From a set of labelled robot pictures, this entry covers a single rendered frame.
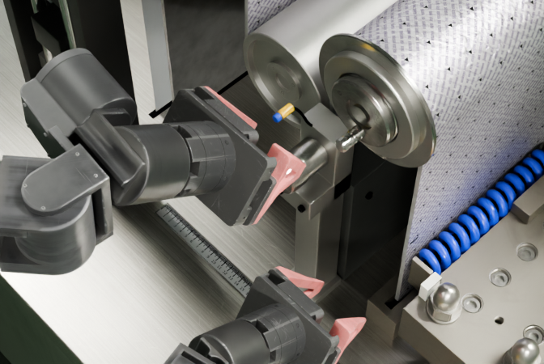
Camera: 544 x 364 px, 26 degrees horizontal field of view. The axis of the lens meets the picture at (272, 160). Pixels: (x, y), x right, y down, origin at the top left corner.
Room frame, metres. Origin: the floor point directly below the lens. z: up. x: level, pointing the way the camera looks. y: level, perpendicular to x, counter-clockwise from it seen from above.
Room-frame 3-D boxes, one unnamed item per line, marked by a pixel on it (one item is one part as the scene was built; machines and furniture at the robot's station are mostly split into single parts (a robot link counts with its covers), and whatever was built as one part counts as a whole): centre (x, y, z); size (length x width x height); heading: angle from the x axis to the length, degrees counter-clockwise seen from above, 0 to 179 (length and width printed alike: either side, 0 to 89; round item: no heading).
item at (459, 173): (0.71, -0.23, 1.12); 0.23 x 0.01 x 0.18; 134
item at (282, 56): (0.84, -0.10, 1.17); 0.26 x 0.12 x 0.12; 134
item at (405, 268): (0.71, -0.23, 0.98); 0.23 x 0.01 x 0.09; 134
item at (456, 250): (0.69, -0.24, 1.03); 0.21 x 0.04 x 0.03; 134
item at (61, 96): (0.50, 0.15, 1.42); 0.12 x 0.12 x 0.09; 40
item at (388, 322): (0.71, -0.23, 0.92); 0.28 x 0.04 x 0.04; 134
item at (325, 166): (0.67, -0.04, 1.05); 0.06 x 0.05 x 0.31; 134
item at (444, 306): (0.57, -0.18, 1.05); 0.04 x 0.04 x 0.04
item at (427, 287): (0.59, -0.17, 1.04); 0.02 x 0.01 x 0.02; 134
